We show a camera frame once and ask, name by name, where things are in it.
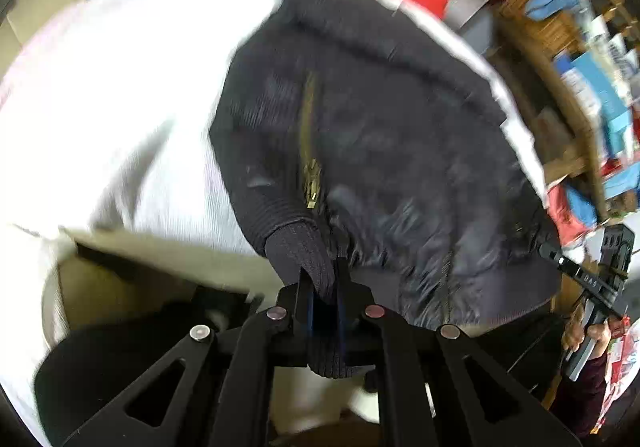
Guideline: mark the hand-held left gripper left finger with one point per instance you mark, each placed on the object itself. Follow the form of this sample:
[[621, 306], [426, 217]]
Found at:
[[302, 294]]

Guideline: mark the coral folded cloth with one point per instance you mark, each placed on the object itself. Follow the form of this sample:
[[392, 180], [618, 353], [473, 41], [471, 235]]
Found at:
[[562, 212]]

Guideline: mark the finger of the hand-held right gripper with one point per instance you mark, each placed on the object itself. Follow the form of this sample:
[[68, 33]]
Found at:
[[560, 258]]

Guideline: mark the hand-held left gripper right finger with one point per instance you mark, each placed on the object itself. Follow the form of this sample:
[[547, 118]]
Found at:
[[345, 297]]

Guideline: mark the wooden bench table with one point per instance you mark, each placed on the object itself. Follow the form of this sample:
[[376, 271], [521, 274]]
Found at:
[[565, 117]]

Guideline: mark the white blanket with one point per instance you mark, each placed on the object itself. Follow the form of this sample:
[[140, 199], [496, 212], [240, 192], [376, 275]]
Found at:
[[125, 127]]

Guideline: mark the beige sofa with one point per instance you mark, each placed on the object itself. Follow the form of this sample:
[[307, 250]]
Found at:
[[150, 267]]

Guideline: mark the blue cardboard box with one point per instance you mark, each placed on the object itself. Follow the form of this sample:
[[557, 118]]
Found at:
[[600, 87]]

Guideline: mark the person's right hand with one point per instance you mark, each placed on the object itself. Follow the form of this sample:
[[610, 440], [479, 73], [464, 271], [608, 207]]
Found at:
[[572, 327]]

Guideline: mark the black puffer jacket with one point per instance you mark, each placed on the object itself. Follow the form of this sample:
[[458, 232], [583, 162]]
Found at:
[[390, 137]]

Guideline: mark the person's right forearm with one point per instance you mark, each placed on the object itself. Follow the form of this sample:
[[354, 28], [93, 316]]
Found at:
[[590, 397]]

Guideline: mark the blue folded cloth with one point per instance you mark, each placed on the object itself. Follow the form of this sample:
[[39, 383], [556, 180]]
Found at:
[[582, 204]]

